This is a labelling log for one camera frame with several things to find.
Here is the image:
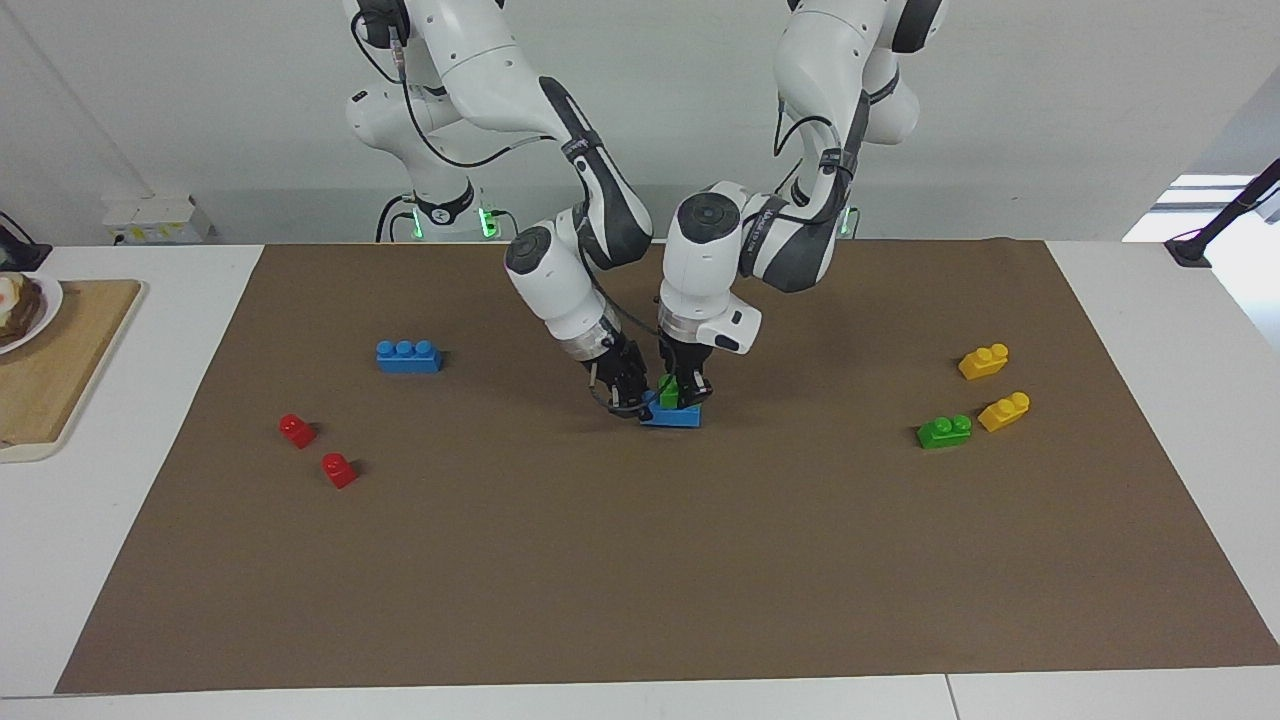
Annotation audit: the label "blue three-stud toy block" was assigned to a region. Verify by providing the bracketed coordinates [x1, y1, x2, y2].
[638, 398, 704, 429]
[376, 340, 443, 374]

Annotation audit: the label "yellow two-stud toy block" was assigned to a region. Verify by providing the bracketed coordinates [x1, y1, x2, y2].
[978, 391, 1031, 433]
[958, 343, 1010, 382]

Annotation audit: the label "brown table mat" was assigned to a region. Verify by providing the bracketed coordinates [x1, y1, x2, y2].
[55, 238, 1280, 695]

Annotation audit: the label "white socket box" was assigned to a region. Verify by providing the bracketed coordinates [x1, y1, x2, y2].
[100, 193, 216, 244]

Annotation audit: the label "bright window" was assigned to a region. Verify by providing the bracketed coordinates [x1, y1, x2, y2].
[1122, 172, 1263, 244]

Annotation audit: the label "black clamp stand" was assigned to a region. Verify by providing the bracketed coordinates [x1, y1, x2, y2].
[1165, 158, 1280, 269]

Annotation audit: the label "wooden cutting board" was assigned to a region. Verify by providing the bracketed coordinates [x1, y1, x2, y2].
[0, 279, 144, 463]

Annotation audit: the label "white plate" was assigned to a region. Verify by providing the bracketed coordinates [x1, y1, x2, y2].
[0, 272, 64, 355]

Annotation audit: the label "brown toast slices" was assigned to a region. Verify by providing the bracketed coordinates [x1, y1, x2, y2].
[0, 275, 46, 346]

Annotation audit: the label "black desk clamp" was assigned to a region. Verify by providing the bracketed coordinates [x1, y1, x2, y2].
[0, 212, 53, 273]

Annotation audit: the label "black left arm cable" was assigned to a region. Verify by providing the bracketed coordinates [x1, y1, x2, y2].
[775, 90, 851, 206]

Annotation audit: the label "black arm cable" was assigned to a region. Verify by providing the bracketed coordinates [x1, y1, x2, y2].
[775, 90, 851, 206]
[350, 10, 661, 419]

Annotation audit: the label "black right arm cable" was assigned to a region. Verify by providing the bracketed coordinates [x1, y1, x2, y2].
[350, 10, 661, 419]

